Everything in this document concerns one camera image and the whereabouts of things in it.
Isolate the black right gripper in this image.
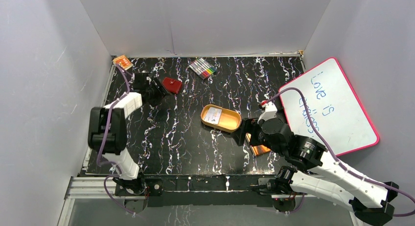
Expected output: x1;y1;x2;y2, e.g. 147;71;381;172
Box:
230;117;284;157

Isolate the red leather card holder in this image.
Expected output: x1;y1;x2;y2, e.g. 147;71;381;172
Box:
162;77;183;94

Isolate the yellow oval tray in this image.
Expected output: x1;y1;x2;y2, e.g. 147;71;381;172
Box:
200;104;242;133

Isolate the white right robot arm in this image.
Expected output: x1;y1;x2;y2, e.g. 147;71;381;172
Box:
231;117;398;226

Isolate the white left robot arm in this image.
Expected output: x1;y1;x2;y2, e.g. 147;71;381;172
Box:
88;72;170;195

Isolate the silver VIP card stack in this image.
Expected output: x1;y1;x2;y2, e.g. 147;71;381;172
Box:
204;107;222;125

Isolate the small orange card box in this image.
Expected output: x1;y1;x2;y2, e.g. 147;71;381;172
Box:
112;55;133;71

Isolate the orange paperback book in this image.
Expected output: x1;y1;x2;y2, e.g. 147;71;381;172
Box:
245;133;271;157

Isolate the pack of coloured markers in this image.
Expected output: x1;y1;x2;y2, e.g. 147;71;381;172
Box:
189;58;217;80

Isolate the pink framed whiteboard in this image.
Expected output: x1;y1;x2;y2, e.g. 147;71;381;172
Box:
280;58;380;156

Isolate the black aluminium base frame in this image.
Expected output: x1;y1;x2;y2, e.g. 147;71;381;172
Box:
65;174;357;214

